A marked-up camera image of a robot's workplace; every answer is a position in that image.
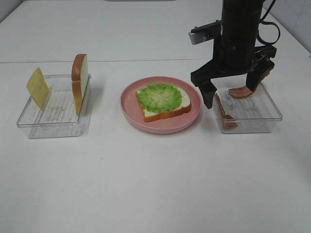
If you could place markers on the upright bread slice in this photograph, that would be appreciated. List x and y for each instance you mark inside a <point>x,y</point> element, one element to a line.
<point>79,77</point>

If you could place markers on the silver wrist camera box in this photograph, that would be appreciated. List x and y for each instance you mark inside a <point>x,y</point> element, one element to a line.
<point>205,33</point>

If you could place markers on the bacon strip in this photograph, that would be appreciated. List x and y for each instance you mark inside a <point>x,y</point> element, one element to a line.
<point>227,120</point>
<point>243,92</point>

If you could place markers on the white bread slice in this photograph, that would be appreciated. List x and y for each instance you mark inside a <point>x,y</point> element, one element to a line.
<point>185,107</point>

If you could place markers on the pink round plate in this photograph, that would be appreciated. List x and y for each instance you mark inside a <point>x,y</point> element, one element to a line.
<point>133,114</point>

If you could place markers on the clear left plastic container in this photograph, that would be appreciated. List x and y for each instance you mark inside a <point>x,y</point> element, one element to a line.
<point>59,118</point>

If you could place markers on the clear plastic container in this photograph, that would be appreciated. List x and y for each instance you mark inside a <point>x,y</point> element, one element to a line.
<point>59,118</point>
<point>254,114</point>

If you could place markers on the clear right plastic container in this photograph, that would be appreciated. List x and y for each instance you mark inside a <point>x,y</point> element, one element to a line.
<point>254,114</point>

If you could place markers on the bacon strip front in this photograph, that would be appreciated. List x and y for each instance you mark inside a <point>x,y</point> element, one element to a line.
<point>227,120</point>

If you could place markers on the green lettuce leaf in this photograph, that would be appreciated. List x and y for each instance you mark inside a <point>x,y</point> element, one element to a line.
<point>159,98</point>

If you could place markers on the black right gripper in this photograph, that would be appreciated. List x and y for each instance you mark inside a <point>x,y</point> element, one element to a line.
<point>253,61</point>

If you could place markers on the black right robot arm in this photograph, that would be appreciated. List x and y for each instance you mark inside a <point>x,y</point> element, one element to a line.
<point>240,23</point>

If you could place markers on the yellow cheese slice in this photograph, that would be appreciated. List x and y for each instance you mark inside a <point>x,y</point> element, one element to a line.
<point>38,88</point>

